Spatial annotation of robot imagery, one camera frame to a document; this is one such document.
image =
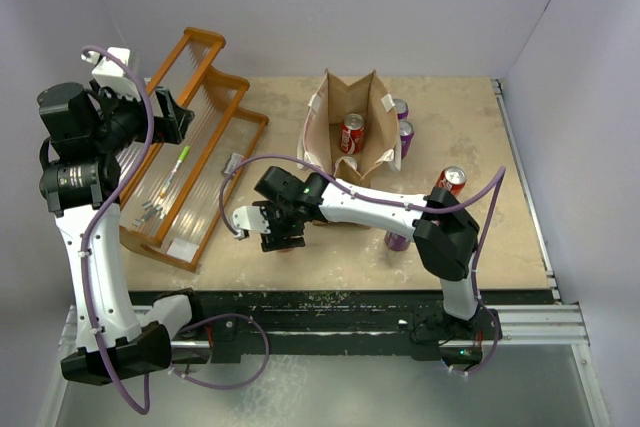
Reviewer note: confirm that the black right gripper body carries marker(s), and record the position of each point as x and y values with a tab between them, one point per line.
282	224

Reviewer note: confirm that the orange wooden framed tray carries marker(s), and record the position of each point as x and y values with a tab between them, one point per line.
221	126

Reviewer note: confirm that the purple soda can front left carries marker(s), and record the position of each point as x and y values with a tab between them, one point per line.
395	242

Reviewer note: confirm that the small grey metal clips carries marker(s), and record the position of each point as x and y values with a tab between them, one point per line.
151	210

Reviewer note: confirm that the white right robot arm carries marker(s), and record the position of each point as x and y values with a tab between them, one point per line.
444	233

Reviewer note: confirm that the green marker pen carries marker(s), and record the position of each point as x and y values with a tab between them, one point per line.
181	158

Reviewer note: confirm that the small brown packet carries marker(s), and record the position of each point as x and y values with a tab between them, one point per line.
233	161

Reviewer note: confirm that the red cola can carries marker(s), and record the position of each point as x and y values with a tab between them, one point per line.
452	179
347	160
352	133

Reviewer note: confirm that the purple soda can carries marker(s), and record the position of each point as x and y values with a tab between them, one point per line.
401	108
406	132
395	242

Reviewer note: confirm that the aluminium front rail frame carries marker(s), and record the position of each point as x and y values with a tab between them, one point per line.
541	374

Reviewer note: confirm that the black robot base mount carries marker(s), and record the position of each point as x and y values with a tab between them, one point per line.
406	323

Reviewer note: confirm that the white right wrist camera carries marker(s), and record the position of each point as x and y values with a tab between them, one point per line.
248	219

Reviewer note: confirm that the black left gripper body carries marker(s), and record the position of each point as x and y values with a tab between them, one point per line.
123	122

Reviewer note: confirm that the brown canvas tote bag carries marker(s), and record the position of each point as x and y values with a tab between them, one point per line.
319	140

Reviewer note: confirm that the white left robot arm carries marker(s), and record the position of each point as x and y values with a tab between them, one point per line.
88	127

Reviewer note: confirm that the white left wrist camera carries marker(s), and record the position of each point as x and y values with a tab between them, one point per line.
107	74

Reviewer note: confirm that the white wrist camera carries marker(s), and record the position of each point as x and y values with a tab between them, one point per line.
107	74
248	219

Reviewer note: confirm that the purple soda can far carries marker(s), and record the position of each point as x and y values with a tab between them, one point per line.
401	108

